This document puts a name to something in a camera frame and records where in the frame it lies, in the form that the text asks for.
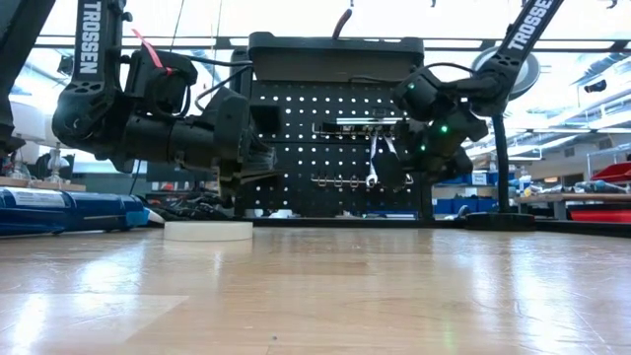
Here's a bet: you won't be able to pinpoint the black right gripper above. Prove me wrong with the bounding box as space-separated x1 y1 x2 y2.
377 110 489 192

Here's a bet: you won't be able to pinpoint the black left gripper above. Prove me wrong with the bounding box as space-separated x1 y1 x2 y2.
214 143 285 198

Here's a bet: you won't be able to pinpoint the black and silver spirit level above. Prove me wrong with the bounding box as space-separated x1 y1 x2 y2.
334 116 406 127

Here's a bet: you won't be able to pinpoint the white masking tape roll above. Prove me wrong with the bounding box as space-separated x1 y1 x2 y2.
164 220 254 243

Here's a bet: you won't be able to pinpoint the wooden shelf board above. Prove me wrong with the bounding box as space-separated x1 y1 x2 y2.
0 176 88 193

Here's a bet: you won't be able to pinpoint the black pegboard stand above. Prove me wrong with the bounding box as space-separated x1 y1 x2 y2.
221 32 440 221

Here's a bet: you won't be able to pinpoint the black work gloves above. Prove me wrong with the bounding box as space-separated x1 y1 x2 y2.
147 190 234 222

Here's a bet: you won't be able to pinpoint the blue storage bin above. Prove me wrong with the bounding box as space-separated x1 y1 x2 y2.
433 196 499 214
460 170 500 187

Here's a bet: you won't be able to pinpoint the black computer monitor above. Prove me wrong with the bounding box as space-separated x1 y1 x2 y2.
146 165 219 184

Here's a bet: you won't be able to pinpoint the black gooseneck magnifier lamp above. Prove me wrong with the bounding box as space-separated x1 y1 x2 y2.
464 44 542 232

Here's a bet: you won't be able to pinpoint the wooden top work table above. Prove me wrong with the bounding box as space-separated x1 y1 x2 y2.
515 192 631 221

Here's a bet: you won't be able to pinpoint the blue caulk tube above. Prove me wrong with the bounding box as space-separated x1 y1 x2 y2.
0 186 167 238

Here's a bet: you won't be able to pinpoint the white shade table lamp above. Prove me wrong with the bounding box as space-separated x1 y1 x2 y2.
9 101 55 144
38 141 73 183

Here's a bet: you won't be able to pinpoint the flat red tray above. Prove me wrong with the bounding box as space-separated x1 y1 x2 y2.
569 209 631 224

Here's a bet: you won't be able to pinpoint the black ceiling mounted device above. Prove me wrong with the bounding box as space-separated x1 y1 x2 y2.
56 53 76 78

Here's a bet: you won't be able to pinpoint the red storage bin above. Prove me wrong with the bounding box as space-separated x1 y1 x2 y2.
591 162 631 184

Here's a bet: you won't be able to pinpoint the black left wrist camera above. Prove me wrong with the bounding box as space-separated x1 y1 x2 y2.
214 91 251 147

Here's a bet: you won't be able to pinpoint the thin black hanging cable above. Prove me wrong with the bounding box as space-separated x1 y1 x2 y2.
128 0 187 196

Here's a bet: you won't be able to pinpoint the black table frame rail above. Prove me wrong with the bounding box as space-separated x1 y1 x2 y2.
250 216 631 239

